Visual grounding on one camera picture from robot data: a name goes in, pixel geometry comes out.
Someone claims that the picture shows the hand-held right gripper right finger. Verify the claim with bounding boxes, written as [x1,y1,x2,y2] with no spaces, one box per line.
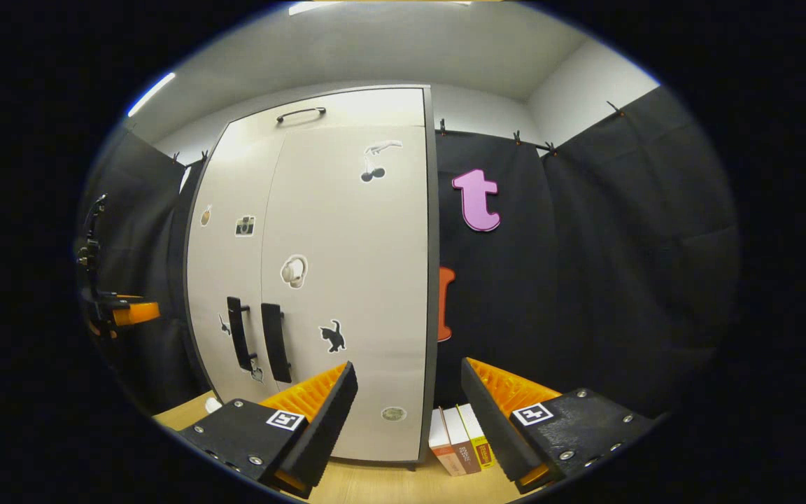
[460,357,654,494]

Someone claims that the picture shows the white orange book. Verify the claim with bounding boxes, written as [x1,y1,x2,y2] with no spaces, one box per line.
[429,408,467,477]

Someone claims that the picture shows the black backdrop cloth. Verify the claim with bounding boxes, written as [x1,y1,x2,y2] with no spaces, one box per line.
[78,86,740,421]

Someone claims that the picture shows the ceiling light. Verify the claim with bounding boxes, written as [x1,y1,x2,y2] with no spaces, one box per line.
[288,0,474,16]

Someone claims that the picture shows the white shoe cabinet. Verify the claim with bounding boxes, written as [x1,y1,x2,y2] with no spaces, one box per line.
[183,84,440,468]

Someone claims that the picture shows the black door handle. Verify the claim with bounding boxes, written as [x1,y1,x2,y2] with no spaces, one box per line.
[227,296,258,372]
[261,302,293,384]

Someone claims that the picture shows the brown spine book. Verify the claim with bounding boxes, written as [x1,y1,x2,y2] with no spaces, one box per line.
[443,406,482,475]

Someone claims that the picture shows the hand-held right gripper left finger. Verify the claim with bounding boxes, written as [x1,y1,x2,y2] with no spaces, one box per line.
[178,360,360,499]

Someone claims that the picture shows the black drawer handle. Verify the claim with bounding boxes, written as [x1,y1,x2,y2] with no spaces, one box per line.
[276,107,327,125]

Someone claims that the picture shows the white cabinet door cat sticker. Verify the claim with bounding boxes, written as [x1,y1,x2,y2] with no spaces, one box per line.
[261,125,429,463]

